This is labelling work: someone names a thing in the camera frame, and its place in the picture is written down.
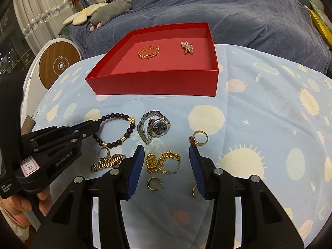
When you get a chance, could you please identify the grey plush toy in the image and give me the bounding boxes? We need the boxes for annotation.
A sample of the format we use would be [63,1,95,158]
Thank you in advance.
[89,0,133,29]

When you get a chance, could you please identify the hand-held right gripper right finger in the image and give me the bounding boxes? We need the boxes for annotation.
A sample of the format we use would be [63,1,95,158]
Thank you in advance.
[188,144,304,249]

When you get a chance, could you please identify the blue planet print tablecloth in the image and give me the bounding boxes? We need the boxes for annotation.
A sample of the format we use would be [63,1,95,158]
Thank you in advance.
[19,43,332,249]

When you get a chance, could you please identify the flower shaped pillow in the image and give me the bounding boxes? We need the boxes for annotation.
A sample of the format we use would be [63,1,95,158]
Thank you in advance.
[63,2,109,26]

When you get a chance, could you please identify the dark bead bracelet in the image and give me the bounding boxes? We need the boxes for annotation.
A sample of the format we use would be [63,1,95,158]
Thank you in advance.
[93,112,136,148]

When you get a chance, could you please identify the silver ring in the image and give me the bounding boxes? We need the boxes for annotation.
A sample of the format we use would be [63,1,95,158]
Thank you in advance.
[98,147,112,159]

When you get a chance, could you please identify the brown paper tag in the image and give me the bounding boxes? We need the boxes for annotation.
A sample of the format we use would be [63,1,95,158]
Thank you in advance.
[21,115,37,135]

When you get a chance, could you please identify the person's left forearm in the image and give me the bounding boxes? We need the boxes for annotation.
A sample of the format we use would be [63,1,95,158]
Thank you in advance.
[1,213,39,247]

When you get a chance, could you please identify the yellow pillow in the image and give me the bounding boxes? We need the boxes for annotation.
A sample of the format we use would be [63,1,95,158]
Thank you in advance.
[309,8,332,47]

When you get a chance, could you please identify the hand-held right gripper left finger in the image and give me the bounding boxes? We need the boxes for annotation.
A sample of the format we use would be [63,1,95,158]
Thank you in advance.
[31,145,145,249]

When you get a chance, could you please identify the pale patterned pillow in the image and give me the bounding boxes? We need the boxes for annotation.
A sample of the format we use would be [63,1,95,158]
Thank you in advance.
[310,1,328,16]

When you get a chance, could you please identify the white device with wooden disc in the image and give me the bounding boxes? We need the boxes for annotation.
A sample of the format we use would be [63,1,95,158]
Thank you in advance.
[22,38,83,120]

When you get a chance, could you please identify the gold link band bracelet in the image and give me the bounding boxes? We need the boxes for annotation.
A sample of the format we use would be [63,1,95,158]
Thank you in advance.
[91,154,127,173]

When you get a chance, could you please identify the silver oval pendant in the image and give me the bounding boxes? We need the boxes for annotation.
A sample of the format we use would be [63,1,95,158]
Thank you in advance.
[137,111,171,146]

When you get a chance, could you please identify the pearl bracelet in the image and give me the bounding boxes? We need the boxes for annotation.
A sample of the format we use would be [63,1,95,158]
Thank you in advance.
[180,41,195,56]

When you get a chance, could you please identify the red cardboard box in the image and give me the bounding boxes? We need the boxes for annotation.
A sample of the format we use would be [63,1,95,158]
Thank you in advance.
[85,22,220,98]

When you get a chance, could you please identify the white curtain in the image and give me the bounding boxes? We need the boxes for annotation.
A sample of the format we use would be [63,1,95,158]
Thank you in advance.
[12,0,96,50]

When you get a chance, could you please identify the blue sofa cover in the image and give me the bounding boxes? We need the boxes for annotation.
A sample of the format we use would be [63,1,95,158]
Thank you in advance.
[69,0,330,74]

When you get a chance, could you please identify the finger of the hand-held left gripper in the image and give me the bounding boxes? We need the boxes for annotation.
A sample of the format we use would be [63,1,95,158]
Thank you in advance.
[16,128,101,180]
[22,120,101,149]

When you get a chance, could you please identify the gold ring with red stone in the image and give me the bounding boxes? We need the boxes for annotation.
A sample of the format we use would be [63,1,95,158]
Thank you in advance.
[189,130,209,147]

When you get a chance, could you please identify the gold cuff bangle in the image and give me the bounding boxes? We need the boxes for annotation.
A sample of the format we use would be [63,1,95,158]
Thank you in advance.
[138,45,160,59]

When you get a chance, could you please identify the person's left hand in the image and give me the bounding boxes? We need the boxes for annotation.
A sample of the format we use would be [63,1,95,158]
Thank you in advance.
[0,187,54,225]

